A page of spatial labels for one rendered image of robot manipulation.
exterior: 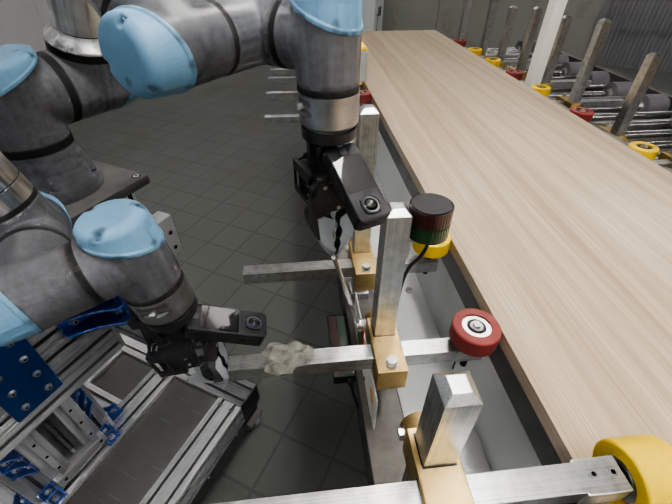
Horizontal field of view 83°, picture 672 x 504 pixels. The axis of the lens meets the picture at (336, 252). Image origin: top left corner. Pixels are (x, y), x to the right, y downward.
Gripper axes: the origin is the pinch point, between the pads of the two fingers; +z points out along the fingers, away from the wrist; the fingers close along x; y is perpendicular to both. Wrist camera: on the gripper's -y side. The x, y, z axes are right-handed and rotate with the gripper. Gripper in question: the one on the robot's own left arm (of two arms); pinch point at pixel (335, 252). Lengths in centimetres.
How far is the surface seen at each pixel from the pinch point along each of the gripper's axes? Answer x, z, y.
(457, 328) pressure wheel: -15.1, 11.0, -14.7
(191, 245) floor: 21, 105, 151
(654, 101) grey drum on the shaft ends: -185, 21, 51
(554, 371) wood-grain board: -23.2, 11.4, -27.3
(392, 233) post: -4.8, -7.5, -7.7
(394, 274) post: -5.7, 0.2, -8.2
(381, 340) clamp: -4.2, 14.7, -9.1
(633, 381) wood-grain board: -32.2, 11.4, -33.6
